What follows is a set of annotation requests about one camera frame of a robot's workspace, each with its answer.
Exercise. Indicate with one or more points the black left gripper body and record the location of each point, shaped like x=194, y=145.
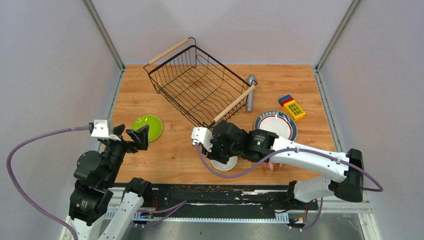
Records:
x=115, y=151

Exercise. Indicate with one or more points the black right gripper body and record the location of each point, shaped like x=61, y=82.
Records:
x=220, y=152

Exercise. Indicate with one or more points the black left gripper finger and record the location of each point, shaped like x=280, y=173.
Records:
x=119, y=130
x=140, y=138

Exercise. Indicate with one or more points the lime green plate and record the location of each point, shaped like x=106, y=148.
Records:
x=155, y=126

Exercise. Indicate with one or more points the beige ceramic bowl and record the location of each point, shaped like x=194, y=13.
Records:
x=225, y=166

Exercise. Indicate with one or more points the pink cup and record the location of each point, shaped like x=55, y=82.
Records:
x=269, y=166

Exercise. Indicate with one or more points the white plate dark striped rim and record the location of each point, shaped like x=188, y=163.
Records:
x=277, y=122

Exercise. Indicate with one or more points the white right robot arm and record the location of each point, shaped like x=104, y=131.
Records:
x=341, y=173

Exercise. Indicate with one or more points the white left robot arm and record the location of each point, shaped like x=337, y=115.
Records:
x=96, y=173

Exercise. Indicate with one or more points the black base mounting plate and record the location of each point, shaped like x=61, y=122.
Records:
x=223, y=202

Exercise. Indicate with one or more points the colourful toy brick block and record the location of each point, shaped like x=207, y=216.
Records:
x=291, y=107

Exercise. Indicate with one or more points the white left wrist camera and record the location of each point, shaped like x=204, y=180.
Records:
x=103, y=129

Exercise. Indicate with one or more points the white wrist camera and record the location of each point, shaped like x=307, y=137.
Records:
x=203, y=136
x=103, y=129

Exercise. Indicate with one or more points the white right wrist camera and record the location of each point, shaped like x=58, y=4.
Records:
x=203, y=136

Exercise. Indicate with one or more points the grey cylindrical handle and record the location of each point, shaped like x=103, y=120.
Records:
x=251, y=79

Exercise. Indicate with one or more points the black wire dish rack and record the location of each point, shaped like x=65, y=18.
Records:
x=200, y=87

